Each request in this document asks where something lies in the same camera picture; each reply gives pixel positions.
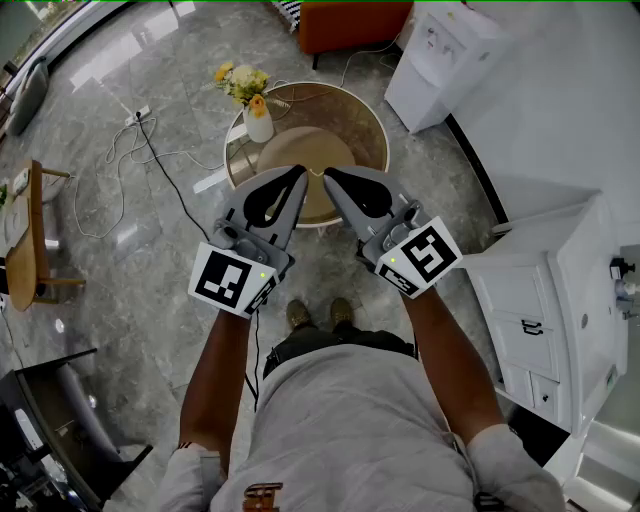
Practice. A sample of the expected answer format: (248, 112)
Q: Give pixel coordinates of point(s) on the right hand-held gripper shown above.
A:
(425, 255)

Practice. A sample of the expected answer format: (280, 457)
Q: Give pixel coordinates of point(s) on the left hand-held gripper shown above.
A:
(220, 280)

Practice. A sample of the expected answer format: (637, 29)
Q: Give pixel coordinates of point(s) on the person's right forearm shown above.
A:
(450, 370)

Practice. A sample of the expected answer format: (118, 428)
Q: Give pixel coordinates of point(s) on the person's left forearm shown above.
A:
(215, 380)

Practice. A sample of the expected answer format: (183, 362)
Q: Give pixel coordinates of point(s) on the round glass table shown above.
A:
(350, 130)

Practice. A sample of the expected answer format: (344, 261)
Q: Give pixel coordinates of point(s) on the white vase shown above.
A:
(259, 127)

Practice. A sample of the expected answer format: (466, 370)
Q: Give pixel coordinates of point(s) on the person's left shoe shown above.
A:
(300, 315)

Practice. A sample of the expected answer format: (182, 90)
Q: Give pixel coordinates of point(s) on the person's shoe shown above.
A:
(342, 312)
(300, 315)

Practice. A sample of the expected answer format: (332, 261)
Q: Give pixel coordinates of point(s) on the person's right shoe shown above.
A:
(342, 312)

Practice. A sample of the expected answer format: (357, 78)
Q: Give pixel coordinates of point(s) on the white water dispenser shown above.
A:
(425, 85)

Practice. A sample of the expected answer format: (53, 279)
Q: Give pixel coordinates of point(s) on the yellow flower bouquet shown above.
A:
(245, 82)

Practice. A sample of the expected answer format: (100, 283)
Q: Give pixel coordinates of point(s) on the person's dark trousers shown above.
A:
(320, 345)

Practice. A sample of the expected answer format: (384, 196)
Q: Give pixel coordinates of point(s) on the white power strip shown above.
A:
(138, 115)

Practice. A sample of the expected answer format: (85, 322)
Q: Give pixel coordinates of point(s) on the orange sofa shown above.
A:
(350, 25)

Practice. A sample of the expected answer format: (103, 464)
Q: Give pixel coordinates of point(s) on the black white striped cushion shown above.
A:
(290, 12)

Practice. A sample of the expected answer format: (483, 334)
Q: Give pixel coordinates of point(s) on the white cabinet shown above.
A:
(575, 300)

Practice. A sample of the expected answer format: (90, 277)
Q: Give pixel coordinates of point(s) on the person's light grey shirt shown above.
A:
(350, 440)

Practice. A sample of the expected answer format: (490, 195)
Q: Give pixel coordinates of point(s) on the wooden side chair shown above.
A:
(25, 260)

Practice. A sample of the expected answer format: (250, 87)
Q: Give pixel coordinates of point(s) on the small white device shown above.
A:
(21, 181)

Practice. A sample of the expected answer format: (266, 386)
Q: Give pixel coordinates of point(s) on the grey chair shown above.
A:
(30, 95)

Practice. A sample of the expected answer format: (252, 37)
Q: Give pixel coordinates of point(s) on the black glass stand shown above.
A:
(50, 400)

